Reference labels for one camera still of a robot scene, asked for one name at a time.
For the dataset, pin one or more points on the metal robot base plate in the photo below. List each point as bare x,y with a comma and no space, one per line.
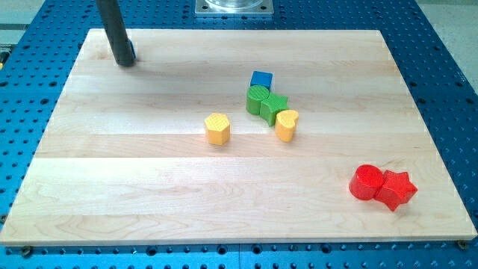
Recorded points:
213,7

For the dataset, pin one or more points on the light wooden board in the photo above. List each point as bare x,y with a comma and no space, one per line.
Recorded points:
125,159

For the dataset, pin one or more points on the blue block behind arm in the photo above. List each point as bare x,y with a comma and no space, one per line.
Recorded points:
132,49

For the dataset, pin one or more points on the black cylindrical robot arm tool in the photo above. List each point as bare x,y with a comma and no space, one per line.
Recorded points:
121,46

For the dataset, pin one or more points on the blue cube block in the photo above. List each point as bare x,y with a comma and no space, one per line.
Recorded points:
261,78

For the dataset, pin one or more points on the yellow heart block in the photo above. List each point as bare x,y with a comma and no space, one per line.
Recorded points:
286,123

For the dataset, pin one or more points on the red star block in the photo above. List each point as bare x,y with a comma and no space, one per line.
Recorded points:
396,190

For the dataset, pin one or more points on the green star block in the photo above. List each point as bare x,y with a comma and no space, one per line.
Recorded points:
271,106

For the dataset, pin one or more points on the yellow hexagon block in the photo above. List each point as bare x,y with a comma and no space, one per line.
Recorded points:
217,128

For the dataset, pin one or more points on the red cylinder block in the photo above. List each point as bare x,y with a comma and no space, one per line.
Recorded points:
366,182

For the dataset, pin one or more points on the green cylinder block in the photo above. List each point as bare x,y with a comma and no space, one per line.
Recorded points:
254,96

